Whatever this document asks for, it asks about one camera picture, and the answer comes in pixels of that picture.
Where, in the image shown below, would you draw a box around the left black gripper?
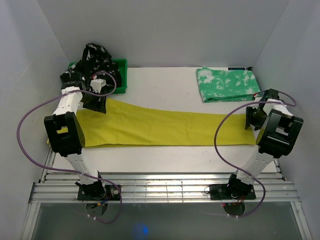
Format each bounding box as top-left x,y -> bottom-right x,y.
80,88 -> 107,114

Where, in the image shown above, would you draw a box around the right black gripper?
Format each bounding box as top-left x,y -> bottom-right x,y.
244,106 -> 268,131

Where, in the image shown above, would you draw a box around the yellow trousers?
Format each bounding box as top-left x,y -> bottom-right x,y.
46,97 -> 262,149

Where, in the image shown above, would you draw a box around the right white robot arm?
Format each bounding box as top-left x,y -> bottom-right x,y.
225,88 -> 304,199

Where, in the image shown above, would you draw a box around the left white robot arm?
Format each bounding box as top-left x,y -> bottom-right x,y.
44,80 -> 106,200

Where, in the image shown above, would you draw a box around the black white patterned garment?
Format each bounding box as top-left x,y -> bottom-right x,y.
59,42 -> 123,96

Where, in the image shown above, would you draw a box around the green white tie-dye folded garment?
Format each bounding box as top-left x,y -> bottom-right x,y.
196,67 -> 260,103

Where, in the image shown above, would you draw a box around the green plastic bin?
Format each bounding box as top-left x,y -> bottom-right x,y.
67,58 -> 129,96

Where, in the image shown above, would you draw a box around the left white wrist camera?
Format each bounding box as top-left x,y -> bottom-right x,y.
90,78 -> 107,94

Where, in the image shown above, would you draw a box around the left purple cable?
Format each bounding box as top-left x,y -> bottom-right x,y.
16,71 -> 123,224

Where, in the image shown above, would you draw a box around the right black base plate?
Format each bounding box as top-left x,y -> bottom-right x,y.
209,184 -> 256,200

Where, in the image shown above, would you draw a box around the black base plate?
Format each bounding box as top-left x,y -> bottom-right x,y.
76,184 -> 121,201
209,184 -> 256,200

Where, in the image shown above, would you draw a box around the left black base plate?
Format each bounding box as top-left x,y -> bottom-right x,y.
76,184 -> 121,201

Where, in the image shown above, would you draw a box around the aluminium rail frame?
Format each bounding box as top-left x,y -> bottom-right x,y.
20,150 -> 314,240

